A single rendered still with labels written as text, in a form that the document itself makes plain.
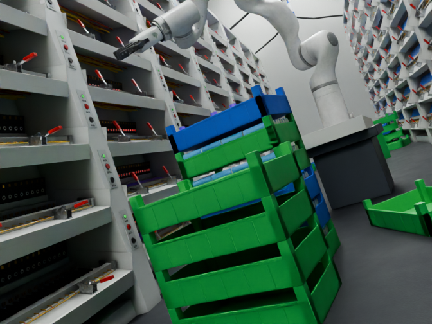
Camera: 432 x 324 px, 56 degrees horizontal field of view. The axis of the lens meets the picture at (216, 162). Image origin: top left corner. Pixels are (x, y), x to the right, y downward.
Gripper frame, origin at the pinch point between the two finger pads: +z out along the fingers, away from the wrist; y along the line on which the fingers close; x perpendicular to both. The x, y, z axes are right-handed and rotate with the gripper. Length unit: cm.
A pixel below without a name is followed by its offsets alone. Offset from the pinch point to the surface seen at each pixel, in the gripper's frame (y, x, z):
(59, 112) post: -16.2, -3.4, 28.6
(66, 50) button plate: -9.3, 10.2, 15.9
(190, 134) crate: -44.0, -22.3, 3.9
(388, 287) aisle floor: -99, -48, -1
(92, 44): 7.5, 6.9, 5.5
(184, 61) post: 102, -35, -52
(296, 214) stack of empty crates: -87, -31, 5
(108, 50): 15.0, 1.7, 0.5
